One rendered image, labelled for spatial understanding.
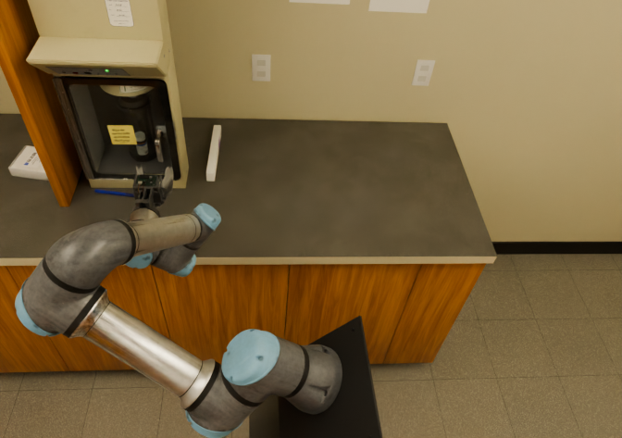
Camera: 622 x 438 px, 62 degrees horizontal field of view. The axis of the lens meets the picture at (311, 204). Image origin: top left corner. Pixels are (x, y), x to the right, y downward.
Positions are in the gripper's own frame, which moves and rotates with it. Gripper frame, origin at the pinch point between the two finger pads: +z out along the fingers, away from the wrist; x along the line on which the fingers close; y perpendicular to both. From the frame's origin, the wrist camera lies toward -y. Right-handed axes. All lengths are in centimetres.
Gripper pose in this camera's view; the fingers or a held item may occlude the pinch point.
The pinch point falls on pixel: (155, 171)
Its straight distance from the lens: 163.2
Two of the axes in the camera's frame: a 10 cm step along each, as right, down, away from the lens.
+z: -0.6, -7.4, 6.7
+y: 0.8, -6.8, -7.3
